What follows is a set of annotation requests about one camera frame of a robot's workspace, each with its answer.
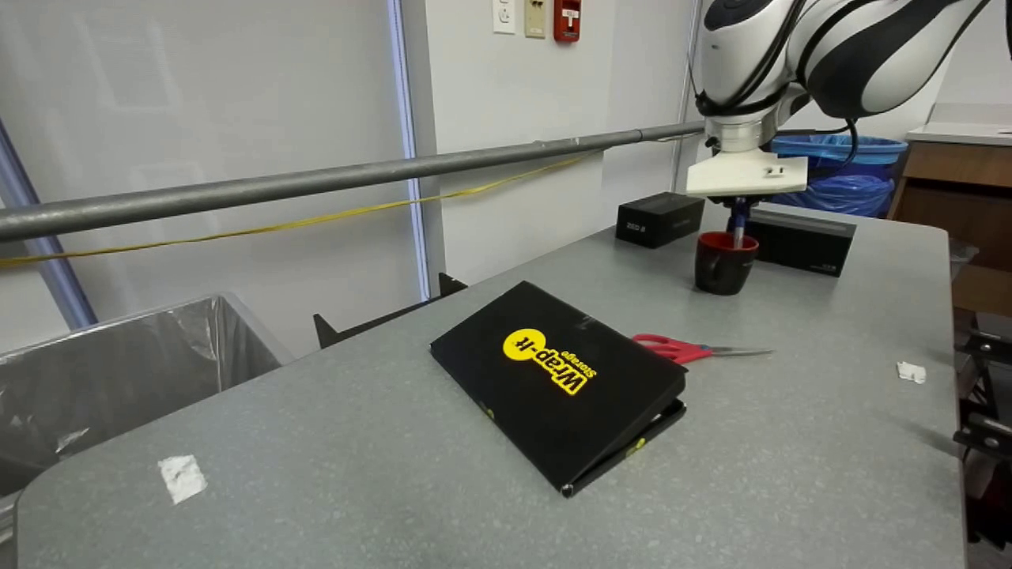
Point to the small white tape piece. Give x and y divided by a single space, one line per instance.
913 370

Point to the black folder with yellow logo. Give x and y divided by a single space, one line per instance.
548 390

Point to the small black box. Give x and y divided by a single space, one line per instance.
656 219

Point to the grey metal rail pipe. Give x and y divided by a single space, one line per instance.
319 180

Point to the black mug with red interior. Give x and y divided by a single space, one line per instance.
721 271

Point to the wooden desk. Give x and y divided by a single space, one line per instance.
966 200

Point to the red fire alarm pull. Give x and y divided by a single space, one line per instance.
567 19

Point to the grey bin with clear bag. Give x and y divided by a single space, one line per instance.
115 380

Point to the long black box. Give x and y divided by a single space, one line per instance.
808 243

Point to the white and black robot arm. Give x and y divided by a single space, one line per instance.
844 50

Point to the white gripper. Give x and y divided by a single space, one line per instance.
743 175

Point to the beige wall plate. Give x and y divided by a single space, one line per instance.
537 18

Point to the blue plastic bin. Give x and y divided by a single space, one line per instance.
844 186

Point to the blue vertical wall strip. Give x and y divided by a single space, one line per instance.
408 158

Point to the white paper tag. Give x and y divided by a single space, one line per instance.
182 476

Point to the white light switch plate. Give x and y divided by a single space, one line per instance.
505 15

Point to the blue pen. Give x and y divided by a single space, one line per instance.
739 223

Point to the black equipment at table edge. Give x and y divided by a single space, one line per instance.
984 422

